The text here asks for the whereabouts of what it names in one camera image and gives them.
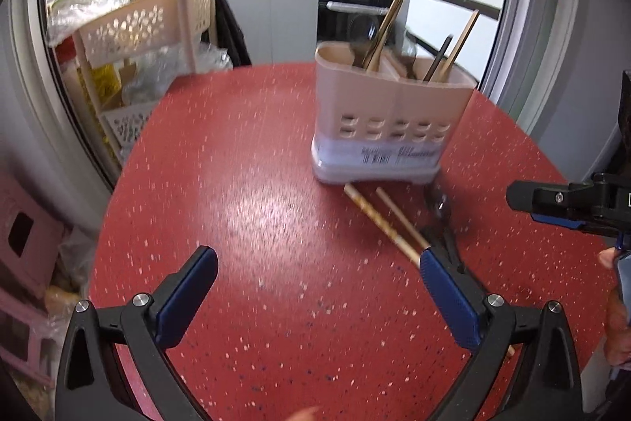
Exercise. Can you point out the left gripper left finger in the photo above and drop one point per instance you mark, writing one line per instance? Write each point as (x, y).
(92, 384)

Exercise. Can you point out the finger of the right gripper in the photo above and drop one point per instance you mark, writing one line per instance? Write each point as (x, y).
(562, 222)
(532, 197)

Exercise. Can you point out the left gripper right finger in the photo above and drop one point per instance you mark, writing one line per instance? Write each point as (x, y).
(546, 381)

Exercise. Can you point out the light bamboo chopstick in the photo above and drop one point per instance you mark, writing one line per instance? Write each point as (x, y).
(402, 218)

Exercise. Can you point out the patterned bamboo chopstick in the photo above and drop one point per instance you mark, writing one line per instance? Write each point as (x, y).
(378, 220)

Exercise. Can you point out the plain bamboo chopstick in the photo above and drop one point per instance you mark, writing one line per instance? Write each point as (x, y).
(446, 67)

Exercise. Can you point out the thin bamboo chopstick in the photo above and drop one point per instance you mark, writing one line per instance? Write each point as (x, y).
(371, 60)

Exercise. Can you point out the person's right hand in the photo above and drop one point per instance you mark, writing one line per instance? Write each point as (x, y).
(617, 345)

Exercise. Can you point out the person's left hand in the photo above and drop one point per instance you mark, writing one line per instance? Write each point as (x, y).
(305, 414)

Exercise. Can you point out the pink plastic stool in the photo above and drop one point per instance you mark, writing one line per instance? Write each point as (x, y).
(30, 238)

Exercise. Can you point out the black chopstick in holder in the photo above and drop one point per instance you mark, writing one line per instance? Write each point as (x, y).
(438, 59)

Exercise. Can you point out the pink utensil holder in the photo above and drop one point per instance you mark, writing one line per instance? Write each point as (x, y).
(379, 125)

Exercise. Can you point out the black built-in oven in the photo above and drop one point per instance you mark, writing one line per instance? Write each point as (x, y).
(350, 20)

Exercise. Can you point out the pink perforated storage rack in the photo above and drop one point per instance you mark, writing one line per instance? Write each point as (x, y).
(110, 32)

